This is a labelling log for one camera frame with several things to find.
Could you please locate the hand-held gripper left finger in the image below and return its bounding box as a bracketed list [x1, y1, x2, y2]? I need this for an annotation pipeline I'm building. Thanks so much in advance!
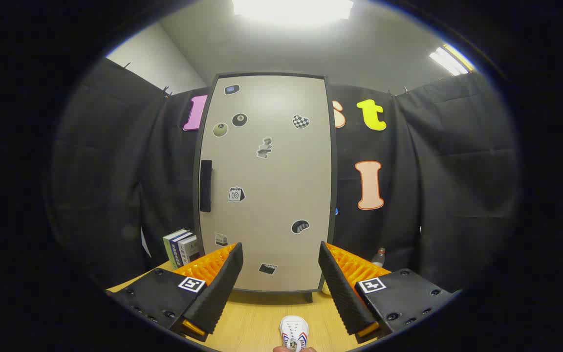
[107, 242, 244, 343]

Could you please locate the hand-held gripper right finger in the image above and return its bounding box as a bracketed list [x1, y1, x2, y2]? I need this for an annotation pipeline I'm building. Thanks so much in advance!
[318, 241, 460, 344]

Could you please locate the white striped canvas shoe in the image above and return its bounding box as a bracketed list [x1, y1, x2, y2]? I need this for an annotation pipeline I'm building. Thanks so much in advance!
[280, 315, 309, 352]

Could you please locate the dark grey shoe cabinet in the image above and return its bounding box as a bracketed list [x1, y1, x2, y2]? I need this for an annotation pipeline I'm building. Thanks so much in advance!
[193, 72, 339, 303]

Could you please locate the blue spine book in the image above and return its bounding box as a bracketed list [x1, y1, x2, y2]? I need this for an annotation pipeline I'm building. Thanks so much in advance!
[170, 232, 192, 267]

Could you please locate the green spine book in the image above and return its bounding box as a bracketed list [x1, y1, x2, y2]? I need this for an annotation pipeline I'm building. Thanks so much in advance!
[163, 229, 187, 269]

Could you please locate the narrow ceiling light strip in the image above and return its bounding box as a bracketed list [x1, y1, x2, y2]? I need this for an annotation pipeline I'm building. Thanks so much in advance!
[429, 44, 476, 76]

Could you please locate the wide ceiling light panel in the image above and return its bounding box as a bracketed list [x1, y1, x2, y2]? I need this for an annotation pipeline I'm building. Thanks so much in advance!
[233, 0, 354, 23]

